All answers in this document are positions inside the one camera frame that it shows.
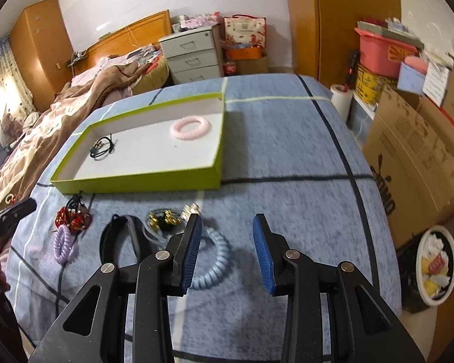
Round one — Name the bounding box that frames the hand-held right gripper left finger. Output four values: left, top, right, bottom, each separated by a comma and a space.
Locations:
30, 213, 203, 363

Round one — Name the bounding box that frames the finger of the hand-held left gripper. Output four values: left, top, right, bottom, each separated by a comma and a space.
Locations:
0, 198, 38, 223

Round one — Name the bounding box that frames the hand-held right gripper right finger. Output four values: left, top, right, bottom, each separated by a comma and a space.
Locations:
252, 214, 426, 363

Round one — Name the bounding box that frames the blue coil hair tie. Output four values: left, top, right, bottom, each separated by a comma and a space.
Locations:
189, 227, 231, 290

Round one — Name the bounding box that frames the grey hair tie white flower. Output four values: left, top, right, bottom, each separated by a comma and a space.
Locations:
142, 202, 203, 240

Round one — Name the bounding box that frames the black cat hair tie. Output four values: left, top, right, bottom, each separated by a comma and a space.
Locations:
65, 191, 84, 212

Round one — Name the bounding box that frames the purple coil hair tie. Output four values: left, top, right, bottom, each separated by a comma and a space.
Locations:
53, 226, 79, 264

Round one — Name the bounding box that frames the black smart band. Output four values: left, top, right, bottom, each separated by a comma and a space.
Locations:
99, 214, 152, 263

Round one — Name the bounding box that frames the green shallow cardboard box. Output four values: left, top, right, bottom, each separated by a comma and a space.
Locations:
50, 91, 226, 195

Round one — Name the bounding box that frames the black hair tie green bead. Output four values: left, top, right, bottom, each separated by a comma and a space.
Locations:
90, 136, 118, 161

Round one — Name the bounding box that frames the pink coil hair tie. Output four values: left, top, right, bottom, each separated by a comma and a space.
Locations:
169, 116, 211, 141

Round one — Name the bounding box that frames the brown blanket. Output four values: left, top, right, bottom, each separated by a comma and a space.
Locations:
0, 58, 171, 212

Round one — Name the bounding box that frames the blue plaid bed sheet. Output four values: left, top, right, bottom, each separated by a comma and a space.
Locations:
5, 74, 403, 363

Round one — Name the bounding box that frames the patterned curtain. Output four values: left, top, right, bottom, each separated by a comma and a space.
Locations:
0, 36, 36, 122

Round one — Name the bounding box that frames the orange wooden wardrobe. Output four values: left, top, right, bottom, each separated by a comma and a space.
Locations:
8, 0, 74, 112

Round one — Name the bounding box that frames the clear plastic storage bin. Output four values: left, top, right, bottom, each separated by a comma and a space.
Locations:
346, 94, 375, 144

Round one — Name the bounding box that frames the white paper roll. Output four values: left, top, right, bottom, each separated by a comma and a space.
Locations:
330, 84, 353, 122

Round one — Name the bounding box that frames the trash bin with bag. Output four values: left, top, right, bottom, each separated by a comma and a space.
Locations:
397, 226, 454, 312

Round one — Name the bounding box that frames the large flat cardboard box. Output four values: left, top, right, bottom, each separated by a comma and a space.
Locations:
362, 85, 454, 250

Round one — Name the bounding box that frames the small cardboard box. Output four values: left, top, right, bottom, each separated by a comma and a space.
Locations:
236, 57, 269, 75

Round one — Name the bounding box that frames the grey drawer cabinet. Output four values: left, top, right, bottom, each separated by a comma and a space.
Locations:
158, 26, 225, 84

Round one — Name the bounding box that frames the orange flat box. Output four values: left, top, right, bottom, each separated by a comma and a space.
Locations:
225, 47, 266, 61

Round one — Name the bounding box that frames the yellow bucket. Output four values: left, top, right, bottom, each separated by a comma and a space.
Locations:
356, 64, 388, 101

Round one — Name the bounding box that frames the wooden headboard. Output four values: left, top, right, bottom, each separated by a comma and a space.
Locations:
70, 9, 173, 80

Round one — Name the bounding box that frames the red patterned gift bag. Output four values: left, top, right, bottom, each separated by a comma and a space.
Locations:
223, 14, 267, 50

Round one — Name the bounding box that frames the pink plastic basin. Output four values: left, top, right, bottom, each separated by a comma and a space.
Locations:
355, 27, 419, 78

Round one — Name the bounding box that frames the lilac box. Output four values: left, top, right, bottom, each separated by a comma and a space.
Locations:
397, 60, 428, 93

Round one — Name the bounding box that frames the clutter on drawer cabinet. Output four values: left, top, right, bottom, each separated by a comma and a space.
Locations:
172, 12, 224, 31

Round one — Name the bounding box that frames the white labelled box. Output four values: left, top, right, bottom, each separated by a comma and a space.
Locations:
424, 58, 454, 106

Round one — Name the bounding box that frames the grey striped box lid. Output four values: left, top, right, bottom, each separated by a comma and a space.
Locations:
357, 17, 424, 50

